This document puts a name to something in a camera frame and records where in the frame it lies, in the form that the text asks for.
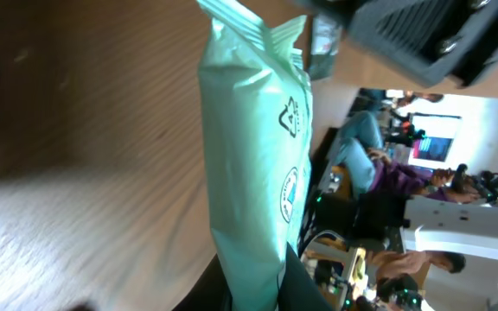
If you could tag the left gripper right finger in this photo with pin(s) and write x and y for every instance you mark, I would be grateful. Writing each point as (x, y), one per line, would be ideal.
(298, 291)

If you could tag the mint green wipes packet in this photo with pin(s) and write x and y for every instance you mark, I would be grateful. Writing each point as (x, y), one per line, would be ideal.
(256, 109)

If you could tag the person at bottom background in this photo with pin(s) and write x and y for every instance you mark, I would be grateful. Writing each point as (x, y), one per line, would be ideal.
(376, 266)

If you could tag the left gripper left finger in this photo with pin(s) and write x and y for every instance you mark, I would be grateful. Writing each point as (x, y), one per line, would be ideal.
(210, 293)

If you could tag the seated person purple shirt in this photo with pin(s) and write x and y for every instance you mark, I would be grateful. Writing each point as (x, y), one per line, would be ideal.
(371, 170)

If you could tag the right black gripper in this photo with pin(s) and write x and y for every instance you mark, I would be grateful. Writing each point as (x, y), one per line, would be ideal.
(426, 40)

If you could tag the green white sponge package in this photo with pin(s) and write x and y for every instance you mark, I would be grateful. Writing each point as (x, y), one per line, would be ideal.
(326, 35)

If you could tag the computer monitor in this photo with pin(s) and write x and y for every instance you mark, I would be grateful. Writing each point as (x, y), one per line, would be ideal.
(433, 149)

